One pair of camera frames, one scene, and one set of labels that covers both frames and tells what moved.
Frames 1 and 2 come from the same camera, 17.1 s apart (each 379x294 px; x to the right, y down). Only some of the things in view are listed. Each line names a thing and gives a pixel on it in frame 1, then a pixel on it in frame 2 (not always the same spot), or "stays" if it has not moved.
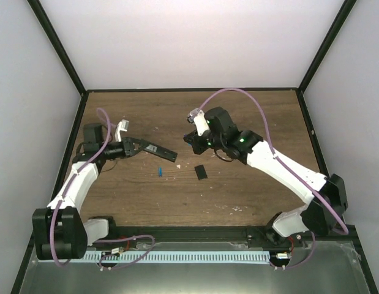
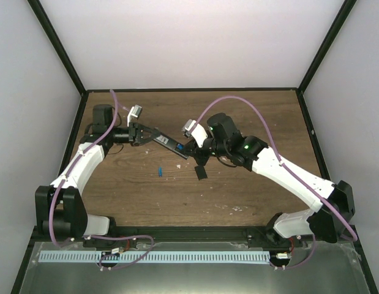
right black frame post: [344, 15] stays
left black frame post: [57, 44] stays
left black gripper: [128, 143] -> [136, 138]
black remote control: [161, 151] -> [178, 147]
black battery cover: [201, 172] stays
